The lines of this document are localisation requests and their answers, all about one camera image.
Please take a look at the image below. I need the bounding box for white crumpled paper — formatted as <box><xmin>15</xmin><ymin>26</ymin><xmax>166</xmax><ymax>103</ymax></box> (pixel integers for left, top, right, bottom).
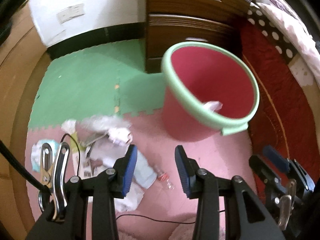
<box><xmin>202</xmin><ymin>101</ymin><xmax>223</xmax><ymax>112</ymax></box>

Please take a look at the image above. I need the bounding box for metal spring clip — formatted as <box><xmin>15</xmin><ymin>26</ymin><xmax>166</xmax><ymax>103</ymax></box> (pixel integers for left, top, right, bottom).
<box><xmin>37</xmin><ymin>142</ymin><xmax>70</xmax><ymax>222</ymax></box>
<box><xmin>279</xmin><ymin>179</ymin><xmax>297</xmax><ymax>230</ymax></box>

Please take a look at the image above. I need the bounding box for thin black wire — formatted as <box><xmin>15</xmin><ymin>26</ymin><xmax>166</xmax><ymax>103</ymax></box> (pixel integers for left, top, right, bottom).
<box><xmin>61</xmin><ymin>133</ymin><xmax>227</xmax><ymax>224</ymax></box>

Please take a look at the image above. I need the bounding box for thick black cable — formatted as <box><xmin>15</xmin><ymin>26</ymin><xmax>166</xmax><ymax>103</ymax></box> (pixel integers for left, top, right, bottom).
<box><xmin>0</xmin><ymin>139</ymin><xmax>49</xmax><ymax>193</ymax></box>

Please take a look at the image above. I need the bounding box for green foam mat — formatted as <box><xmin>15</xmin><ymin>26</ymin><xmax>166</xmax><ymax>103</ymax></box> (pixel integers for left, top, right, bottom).
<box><xmin>31</xmin><ymin>39</ymin><xmax>167</xmax><ymax>131</ymax></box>

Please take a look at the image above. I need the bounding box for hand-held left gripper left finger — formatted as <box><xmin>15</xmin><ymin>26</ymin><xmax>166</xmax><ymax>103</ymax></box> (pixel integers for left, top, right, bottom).
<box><xmin>25</xmin><ymin>144</ymin><xmax>138</xmax><ymax>240</ymax></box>

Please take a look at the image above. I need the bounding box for pink printed packet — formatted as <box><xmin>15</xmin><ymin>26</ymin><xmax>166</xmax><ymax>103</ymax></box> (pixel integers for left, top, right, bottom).
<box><xmin>108</xmin><ymin>127</ymin><xmax>133</xmax><ymax>146</ymax></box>

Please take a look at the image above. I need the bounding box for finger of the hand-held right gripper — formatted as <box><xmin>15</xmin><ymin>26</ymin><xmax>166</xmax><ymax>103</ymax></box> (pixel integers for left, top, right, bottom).
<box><xmin>249</xmin><ymin>154</ymin><xmax>284</xmax><ymax>205</ymax></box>
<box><xmin>262</xmin><ymin>144</ymin><xmax>314</xmax><ymax>197</ymax></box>

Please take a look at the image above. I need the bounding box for white plastic bag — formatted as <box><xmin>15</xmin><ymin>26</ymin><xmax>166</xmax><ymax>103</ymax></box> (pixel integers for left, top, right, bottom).
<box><xmin>114</xmin><ymin>182</ymin><xmax>145</xmax><ymax>212</ymax></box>

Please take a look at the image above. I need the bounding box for polka dot cloth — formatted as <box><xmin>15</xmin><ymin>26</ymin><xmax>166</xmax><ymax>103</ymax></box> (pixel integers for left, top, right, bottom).
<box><xmin>246</xmin><ymin>3</ymin><xmax>300</xmax><ymax>65</ymax></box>

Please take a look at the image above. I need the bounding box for red blanket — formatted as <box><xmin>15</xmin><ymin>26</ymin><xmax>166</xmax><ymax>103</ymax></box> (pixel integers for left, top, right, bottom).
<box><xmin>239</xmin><ymin>19</ymin><xmax>318</xmax><ymax>207</ymax></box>

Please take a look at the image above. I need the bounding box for green and white long box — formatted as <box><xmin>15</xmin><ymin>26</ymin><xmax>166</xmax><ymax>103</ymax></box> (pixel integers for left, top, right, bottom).
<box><xmin>72</xmin><ymin>134</ymin><xmax>96</xmax><ymax>178</ymax></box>

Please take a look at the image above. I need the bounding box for floral bedding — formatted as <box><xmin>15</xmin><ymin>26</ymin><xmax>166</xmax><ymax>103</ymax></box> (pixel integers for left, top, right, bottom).
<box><xmin>250</xmin><ymin>0</ymin><xmax>320</xmax><ymax>87</ymax></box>

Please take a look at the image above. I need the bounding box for wooden drawer cabinet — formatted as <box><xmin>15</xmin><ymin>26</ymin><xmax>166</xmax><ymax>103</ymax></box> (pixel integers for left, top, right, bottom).
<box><xmin>144</xmin><ymin>0</ymin><xmax>253</xmax><ymax>73</ymax></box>

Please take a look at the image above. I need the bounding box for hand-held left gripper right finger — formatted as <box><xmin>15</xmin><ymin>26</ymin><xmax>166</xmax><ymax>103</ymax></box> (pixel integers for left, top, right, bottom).
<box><xmin>174</xmin><ymin>145</ymin><xmax>287</xmax><ymax>240</ymax></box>

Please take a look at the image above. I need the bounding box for red plastic bucket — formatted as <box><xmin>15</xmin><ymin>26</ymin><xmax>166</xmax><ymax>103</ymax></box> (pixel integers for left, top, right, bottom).
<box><xmin>161</xmin><ymin>42</ymin><xmax>260</xmax><ymax>142</ymax></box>

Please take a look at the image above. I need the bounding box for crumpled clear plastic bag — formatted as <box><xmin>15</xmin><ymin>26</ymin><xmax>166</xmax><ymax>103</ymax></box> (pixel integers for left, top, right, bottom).
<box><xmin>81</xmin><ymin>115</ymin><xmax>133</xmax><ymax>137</ymax></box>

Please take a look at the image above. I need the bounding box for white wall socket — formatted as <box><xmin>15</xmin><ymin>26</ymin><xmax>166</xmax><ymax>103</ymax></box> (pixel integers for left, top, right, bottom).
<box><xmin>57</xmin><ymin>3</ymin><xmax>86</xmax><ymax>25</ymax></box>

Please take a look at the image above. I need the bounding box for white feather shuttlecock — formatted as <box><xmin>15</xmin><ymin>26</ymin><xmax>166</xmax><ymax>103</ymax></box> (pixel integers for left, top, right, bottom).
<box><xmin>61</xmin><ymin>119</ymin><xmax>78</xmax><ymax>135</ymax></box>

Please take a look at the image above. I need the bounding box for clear plastic bottle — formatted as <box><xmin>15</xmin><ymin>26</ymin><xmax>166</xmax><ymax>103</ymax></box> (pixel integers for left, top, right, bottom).
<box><xmin>155</xmin><ymin>169</ymin><xmax>176</xmax><ymax>191</ymax></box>

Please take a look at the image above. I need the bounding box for pink foam mat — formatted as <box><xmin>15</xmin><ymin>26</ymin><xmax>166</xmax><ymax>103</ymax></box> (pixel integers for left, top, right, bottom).
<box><xmin>26</xmin><ymin>110</ymin><xmax>258</xmax><ymax>240</ymax></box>

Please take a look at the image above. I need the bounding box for light blue packet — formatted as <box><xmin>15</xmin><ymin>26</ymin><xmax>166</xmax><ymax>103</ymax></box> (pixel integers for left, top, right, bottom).
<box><xmin>132</xmin><ymin>152</ymin><xmax>157</xmax><ymax>189</ymax></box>

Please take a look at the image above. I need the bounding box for teal wipes packet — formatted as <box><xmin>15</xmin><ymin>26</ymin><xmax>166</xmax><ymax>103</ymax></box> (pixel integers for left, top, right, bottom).
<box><xmin>31</xmin><ymin>139</ymin><xmax>61</xmax><ymax>173</ymax></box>

